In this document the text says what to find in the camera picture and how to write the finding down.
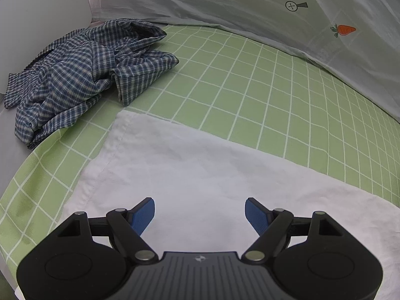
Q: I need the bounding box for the white garment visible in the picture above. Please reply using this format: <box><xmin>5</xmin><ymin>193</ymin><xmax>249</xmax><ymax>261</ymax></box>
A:
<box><xmin>15</xmin><ymin>109</ymin><xmax>400</xmax><ymax>300</ymax></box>

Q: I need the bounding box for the blue plaid shirt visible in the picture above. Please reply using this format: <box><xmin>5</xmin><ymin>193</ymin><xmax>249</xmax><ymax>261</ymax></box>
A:
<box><xmin>4</xmin><ymin>18</ymin><xmax>179</xmax><ymax>150</ymax></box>

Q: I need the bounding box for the grey carrot print quilt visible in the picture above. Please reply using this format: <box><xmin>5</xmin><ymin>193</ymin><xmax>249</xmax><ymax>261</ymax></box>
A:
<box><xmin>89</xmin><ymin>0</ymin><xmax>399</xmax><ymax>117</ymax></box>

